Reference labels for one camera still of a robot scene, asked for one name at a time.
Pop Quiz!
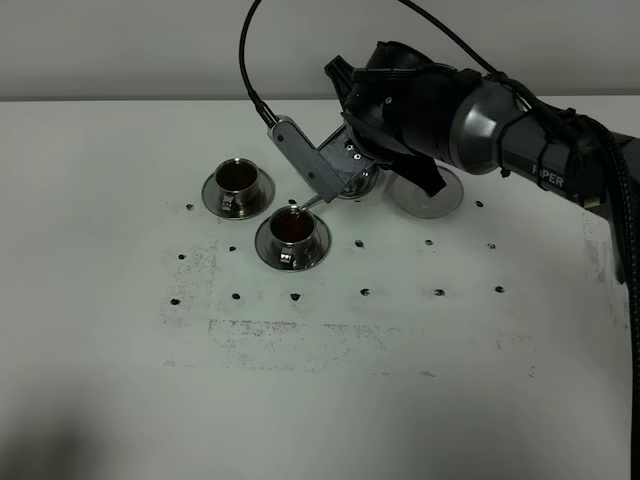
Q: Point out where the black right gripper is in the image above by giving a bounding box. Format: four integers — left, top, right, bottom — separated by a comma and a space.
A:
324, 41, 465, 196

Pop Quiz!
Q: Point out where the stainless steel teapot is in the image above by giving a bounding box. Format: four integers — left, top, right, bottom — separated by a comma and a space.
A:
298, 164, 384, 211

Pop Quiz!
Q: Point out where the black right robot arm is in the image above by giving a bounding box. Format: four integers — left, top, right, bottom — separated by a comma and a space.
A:
325, 42, 639, 281

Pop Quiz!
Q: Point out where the steel teapot saucer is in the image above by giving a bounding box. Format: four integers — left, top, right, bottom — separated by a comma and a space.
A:
388, 166, 464, 219

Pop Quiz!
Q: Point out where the near steel teacup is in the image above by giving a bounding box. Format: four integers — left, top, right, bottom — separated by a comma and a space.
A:
269, 206, 316, 268

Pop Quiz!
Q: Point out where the steel teacup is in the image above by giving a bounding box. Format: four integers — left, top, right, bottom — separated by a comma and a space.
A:
214, 158, 260, 214
269, 206, 316, 268

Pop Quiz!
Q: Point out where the far steel teacup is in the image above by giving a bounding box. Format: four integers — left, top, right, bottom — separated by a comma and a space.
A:
214, 158, 260, 214

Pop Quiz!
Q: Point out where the near steel saucer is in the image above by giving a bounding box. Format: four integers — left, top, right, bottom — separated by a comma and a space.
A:
254, 216, 332, 272

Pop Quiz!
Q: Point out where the far steel saucer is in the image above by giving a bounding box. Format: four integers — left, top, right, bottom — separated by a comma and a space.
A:
202, 168, 275, 220

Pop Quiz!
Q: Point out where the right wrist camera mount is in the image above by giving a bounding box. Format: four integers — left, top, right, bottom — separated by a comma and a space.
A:
268, 116, 346, 203

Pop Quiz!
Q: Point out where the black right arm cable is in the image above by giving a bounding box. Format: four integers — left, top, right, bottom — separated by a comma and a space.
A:
238, 0, 640, 480

